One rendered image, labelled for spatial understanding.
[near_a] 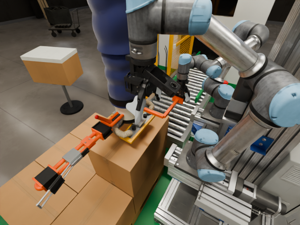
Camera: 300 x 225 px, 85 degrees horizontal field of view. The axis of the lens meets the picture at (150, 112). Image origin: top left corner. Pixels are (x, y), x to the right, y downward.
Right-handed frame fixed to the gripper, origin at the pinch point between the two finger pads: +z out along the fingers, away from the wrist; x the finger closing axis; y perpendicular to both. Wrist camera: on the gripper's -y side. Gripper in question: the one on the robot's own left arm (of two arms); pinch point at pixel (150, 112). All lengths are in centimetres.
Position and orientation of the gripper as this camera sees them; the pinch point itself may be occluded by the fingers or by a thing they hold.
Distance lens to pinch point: 58.0
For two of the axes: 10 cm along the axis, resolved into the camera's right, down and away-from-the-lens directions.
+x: -5.1, 5.7, -6.4
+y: -8.6, -3.4, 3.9
